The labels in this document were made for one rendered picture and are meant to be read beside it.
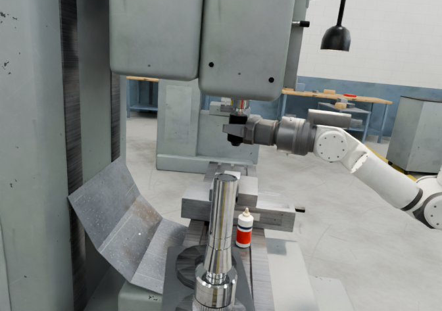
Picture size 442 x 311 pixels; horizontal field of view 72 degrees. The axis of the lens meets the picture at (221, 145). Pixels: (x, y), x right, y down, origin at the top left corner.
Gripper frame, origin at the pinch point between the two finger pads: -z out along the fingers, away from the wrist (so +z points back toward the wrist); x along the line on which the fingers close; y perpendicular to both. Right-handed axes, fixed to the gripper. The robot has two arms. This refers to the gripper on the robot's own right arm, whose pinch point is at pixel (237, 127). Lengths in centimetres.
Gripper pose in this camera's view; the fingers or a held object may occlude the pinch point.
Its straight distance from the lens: 78.8
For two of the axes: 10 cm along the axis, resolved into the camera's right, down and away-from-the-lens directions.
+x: -3.2, 2.2, -9.2
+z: 9.4, 1.6, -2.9
